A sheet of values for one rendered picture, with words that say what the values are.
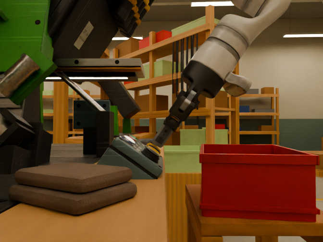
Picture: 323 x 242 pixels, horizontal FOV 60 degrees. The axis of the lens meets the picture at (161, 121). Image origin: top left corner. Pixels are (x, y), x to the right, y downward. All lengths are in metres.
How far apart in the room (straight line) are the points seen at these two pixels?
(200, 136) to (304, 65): 7.78
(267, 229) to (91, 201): 0.38
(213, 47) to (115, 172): 0.30
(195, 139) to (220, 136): 0.31
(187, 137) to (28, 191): 3.09
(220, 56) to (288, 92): 9.78
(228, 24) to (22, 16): 0.39
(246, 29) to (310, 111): 9.99
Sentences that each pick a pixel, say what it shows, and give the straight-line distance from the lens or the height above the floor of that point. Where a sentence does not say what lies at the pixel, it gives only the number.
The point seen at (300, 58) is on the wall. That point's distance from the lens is 10.59.
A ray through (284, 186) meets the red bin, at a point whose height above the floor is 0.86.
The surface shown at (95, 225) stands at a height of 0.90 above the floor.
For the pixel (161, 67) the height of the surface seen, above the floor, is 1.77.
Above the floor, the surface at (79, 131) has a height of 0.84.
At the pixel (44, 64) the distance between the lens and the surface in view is 0.56.
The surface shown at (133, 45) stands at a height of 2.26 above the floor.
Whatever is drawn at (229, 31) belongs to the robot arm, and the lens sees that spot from 0.51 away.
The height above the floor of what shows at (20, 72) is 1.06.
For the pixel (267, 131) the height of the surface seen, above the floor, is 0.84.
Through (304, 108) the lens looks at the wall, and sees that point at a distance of 10.42.
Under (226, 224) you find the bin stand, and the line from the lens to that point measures 0.54.
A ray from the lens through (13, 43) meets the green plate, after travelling 0.61.
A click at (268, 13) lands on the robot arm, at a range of 0.54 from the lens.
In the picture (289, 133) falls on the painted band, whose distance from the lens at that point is 10.19.
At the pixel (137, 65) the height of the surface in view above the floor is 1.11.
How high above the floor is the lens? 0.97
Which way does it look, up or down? 1 degrees up
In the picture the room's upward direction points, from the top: straight up
